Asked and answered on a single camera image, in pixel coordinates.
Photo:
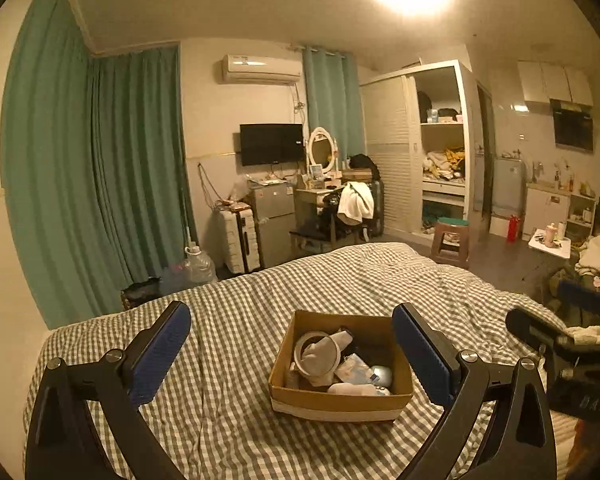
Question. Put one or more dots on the white wall cabinets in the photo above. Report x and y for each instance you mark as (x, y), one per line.
(550, 80)

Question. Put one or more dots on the white tape roll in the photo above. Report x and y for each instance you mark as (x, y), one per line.
(298, 350)

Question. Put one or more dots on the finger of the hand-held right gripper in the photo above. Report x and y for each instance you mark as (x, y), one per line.
(580, 295)
(530, 325)

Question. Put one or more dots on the red fire extinguisher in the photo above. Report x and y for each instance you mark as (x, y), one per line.
(514, 227)

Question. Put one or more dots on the black chair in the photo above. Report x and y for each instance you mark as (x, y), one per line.
(307, 237)

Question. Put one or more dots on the clear water bottle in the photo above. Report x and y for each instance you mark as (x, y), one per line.
(200, 267)

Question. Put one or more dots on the white wardrobe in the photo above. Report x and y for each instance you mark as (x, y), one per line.
(387, 160)

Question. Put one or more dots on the white medicine packet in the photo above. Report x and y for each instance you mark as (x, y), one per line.
(355, 367)

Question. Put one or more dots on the white folding table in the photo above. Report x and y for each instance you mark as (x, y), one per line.
(550, 251)

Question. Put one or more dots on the white sock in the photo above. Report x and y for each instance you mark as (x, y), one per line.
(321, 356)

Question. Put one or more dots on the small photo frame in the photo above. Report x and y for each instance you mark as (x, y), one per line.
(316, 172)

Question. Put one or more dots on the white oval vanity mirror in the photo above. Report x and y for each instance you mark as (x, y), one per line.
(321, 149)

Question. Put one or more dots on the black range hood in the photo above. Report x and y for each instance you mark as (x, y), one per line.
(572, 127)

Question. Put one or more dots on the vanity desk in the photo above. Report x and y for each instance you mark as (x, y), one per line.
(310, 197)

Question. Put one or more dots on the plastic stool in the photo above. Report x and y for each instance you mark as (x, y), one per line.
(450, 232)

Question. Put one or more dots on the narrow green curtain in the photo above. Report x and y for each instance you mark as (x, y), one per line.
(330, 105)

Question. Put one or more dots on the dark basket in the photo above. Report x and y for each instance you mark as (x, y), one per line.
(140, 294)

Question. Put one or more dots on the white kitchen cabinet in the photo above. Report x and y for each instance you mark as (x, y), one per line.
(545, 210)

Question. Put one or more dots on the white storage shelf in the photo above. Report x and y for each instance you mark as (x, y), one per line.
(582, 215)

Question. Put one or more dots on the brown cardboard box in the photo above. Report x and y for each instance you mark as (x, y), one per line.
(340, 407)

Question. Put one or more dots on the black wall television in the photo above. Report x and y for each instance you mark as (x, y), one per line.
(271, 144)

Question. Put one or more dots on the cream fleece blanket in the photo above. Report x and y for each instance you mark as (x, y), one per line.
(587, 333)

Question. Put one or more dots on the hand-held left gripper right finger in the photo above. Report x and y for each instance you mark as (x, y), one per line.
(422, 355)

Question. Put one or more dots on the checked bed blanket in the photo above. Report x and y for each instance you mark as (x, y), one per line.
(230, 340)

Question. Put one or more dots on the dark suitcase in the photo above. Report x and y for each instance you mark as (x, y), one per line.
(378, 205)

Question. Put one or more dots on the pile of white clothes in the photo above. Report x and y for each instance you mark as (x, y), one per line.
(597, 255)

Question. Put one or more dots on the pink cup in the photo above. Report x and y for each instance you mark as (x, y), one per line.
(550, 236)

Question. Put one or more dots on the white towel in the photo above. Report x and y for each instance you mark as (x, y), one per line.
(355, 202)

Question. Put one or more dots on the silver fridge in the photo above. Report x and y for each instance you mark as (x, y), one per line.
(272, 220)

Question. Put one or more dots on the black bag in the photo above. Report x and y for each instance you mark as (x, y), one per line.
(362, 162)

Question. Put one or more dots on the white air conditioner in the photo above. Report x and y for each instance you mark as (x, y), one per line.
(257, 70)

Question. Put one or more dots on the large green curtain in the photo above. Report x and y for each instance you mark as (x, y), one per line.
(80, 185)

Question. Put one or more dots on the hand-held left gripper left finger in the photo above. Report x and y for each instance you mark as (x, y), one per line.
(160, 355)

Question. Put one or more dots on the white suitcase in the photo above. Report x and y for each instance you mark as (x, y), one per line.
(235, 240)

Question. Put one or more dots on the white paper roll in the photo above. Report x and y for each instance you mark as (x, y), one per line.
(561, 231)

